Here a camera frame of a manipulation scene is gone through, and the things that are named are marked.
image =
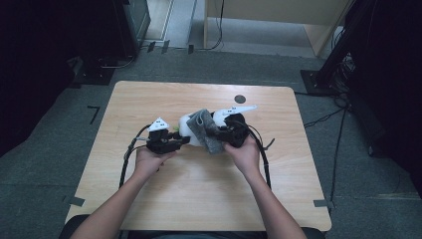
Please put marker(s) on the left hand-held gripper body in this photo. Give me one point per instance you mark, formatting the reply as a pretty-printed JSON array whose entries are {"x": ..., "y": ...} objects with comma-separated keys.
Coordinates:
[{"x": 159, "y": 142}]

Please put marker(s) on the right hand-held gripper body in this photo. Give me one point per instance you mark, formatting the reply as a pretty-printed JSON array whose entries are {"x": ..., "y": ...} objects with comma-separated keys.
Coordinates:
[{"x": 239, "y": 131}]

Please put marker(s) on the panda plush toy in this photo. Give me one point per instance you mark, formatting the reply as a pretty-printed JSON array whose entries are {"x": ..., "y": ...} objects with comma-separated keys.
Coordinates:
[{"x": 185, "y": 129}]

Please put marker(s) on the grey sock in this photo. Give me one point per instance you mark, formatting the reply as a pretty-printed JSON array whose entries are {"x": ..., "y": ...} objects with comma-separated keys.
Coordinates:
[{"x": 202, "y": 126}]

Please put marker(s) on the person's left hand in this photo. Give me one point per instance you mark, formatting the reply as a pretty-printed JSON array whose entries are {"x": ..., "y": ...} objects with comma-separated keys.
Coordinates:
[{"x": 149, "y": 164}]

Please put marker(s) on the person's right hand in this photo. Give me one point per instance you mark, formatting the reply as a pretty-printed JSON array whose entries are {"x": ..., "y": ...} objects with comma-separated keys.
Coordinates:
[{"x": 247, "y": 159}]

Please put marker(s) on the dark round table grommet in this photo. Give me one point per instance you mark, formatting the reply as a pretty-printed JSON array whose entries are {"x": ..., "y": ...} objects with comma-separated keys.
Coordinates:
[{"x": 240, "y": 99}]

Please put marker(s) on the dark floor tape strip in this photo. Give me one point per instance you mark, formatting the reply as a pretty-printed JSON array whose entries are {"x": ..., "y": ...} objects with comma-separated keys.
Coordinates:
[{"x": 151, "y": 46}]

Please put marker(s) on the black stand base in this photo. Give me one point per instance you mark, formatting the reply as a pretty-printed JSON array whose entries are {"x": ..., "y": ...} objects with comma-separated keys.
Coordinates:
[{"x": 94, "y": 74}]

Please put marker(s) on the grey tape strip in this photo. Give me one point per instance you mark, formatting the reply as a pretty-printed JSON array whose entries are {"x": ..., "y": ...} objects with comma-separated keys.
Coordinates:
[
  {"x": 77, "y": 201},
  {"x": 321, "y": 203}
]

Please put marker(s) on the black cabinet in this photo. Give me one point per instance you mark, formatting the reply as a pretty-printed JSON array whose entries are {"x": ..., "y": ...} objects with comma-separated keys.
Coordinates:
[{"x": 132, "y": 26}]

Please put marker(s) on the black metal stand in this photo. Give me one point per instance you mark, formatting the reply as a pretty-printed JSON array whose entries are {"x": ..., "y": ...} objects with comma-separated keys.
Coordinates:
[{"x": 331, "y": 59}]

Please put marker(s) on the light wooden cabinet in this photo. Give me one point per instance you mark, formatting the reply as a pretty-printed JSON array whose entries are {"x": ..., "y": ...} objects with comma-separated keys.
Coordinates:
[{"x": 265, "y": 8}]

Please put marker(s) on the dark curtain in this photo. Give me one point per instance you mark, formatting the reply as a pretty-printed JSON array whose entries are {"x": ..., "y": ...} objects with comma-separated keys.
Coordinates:
[
  {"x": 391, "y": 83},
  {"x": 30, "y": 66}
]

